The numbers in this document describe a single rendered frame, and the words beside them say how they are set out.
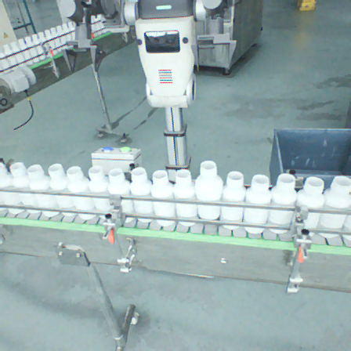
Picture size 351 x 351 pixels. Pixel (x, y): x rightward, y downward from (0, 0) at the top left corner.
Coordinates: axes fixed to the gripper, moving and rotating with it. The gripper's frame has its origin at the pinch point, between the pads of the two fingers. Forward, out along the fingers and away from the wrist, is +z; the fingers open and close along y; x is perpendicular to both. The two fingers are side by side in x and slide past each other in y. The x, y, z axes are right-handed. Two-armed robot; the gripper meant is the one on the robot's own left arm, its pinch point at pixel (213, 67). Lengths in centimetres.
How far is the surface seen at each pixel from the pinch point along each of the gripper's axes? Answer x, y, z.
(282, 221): -26, 19, 41
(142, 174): -29.4, -15.4, 30.3
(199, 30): 326, -40, -102
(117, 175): -30.2, -21.6, 30.8
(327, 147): 38, 47, 28
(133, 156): -14.9, -22.4, 27.5
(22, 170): -28, -50, 31
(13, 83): 68, -127, -6
